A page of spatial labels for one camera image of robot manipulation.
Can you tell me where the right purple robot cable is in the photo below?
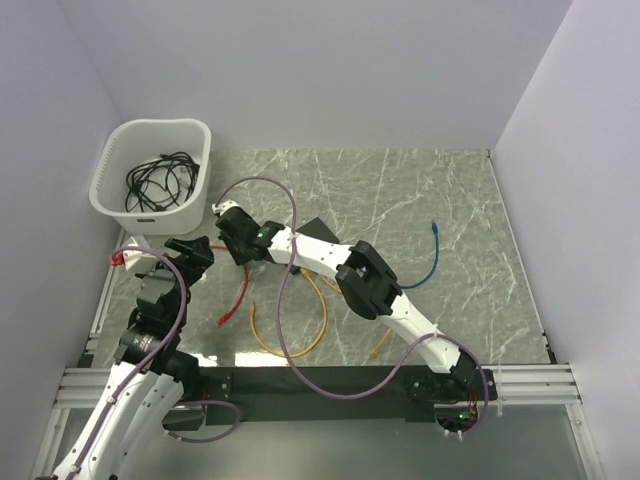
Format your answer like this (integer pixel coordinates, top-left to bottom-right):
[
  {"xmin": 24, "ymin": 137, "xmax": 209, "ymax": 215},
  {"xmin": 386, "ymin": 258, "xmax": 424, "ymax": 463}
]
[{"xmin": 219, "ymin": 176, "xmax": 494, "ymax": 443}]

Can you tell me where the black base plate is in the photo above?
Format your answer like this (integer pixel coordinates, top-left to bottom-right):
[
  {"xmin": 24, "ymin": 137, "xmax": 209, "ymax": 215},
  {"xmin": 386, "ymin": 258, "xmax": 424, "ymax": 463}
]
[{"xmin": 159, "ymin": 364, "xmax": 501, "ymax": 431}]

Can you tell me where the black network switch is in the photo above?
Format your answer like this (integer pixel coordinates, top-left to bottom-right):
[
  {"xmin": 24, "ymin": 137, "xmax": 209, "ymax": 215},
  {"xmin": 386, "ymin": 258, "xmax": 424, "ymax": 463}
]
[{"xmin": 291, "ymin": 217, "xmax": 340, "ymax": 277}]

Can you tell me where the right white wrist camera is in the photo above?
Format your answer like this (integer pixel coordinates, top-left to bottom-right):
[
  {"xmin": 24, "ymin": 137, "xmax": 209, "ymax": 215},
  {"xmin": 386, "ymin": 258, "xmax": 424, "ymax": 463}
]
[{"xmin": 211, "ymin": 200, "xmax": 239, "ymax": 217}]

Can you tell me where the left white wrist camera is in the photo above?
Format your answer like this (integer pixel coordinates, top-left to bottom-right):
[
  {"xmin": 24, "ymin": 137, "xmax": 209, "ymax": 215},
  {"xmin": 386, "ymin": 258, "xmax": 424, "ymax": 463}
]
[{"xmin": 110, "ymin": 235, "xmax": 156, "ymax": 275}]

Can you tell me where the red ethernet cable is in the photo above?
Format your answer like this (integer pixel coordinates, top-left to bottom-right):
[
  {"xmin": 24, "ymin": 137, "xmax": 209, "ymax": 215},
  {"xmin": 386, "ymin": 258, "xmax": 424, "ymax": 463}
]
[{"xmin": 209, "ymin": 244, "xmax": 251, "ymax": 326}]

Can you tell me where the white plastic basket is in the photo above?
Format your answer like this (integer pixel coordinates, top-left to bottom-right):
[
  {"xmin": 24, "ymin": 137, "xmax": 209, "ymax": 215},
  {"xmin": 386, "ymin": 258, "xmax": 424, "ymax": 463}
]
[{"xmin": 89, "ymin": 118, "xmax": 211, "ymax": 235}]

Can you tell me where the black cable bundle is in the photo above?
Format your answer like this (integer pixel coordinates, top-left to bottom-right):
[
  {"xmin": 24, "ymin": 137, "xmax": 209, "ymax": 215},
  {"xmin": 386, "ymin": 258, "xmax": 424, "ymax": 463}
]
[{"xmin": 123, "ymin": 151, "xmax": 201, "ymax": 214}]

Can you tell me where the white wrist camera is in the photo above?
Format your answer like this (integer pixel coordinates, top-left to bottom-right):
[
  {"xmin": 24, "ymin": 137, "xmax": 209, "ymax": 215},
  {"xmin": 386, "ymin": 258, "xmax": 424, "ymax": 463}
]
[
  {"xmin": 110, "ymin": 235, "xmax": 156, "ymax": 275},
  {"xmin": 211, "ymin": 200, "xmax": 239, "ymax": 217}
]

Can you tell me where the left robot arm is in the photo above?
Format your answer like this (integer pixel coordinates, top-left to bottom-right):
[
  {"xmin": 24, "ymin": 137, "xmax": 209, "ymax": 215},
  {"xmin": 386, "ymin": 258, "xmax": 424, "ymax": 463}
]
[{"xmin": 48, "ymin": 236, "xmax": 215, "ymax": 479}]

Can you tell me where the yellow ethernet cable long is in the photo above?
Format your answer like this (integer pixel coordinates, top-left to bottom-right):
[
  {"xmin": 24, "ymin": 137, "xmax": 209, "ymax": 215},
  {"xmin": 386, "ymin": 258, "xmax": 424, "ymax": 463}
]
[{"xmin": 248, "ymin": 269, "xmax": 329, "ymax": 359}]

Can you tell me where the aluminium rail frame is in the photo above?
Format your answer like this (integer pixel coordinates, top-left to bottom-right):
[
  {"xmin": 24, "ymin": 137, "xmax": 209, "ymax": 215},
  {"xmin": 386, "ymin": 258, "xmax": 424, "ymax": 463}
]
[{"xmin": 29, "ymin": 149, "xmax": 609, "ymax": 480}]

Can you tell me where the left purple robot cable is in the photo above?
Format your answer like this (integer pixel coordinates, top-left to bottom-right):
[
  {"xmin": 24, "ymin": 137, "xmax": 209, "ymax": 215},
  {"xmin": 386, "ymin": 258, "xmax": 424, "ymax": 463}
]
[{"xmin": 64, "ymin": 246, "xmax": 242, "ymax": 476}]

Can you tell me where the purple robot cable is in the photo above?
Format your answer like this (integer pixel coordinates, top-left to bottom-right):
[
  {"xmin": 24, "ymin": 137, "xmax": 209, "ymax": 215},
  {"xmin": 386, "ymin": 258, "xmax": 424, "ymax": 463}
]
[
  {"xmin": 64, "ymin": 246, "xmax": 242, "ymax": 476},
  {"xmin": 219, "ymin": 176, "xmax": 494, "ymax": 443}
]

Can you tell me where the yellow ethernet cable short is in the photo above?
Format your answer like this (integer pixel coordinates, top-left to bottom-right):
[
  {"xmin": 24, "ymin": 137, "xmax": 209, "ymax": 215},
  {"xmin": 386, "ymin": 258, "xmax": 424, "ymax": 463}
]
[{"xmin": 319, "ymin": 274, "xmax": 393, "ymax": 358}]

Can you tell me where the blue ethernet cable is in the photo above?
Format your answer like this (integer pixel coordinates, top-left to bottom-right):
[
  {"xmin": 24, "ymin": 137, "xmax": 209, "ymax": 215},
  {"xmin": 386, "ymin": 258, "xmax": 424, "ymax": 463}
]
[{"xmin": 398, "ymin": 221, "xmax": 442, "ymax": 291}]

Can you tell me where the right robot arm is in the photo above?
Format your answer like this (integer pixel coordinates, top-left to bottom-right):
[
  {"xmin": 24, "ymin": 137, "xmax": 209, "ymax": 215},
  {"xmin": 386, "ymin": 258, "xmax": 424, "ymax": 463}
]
[{"xmin": 212, "ymin": 201, "xmax": 489, "ymax": 399}]

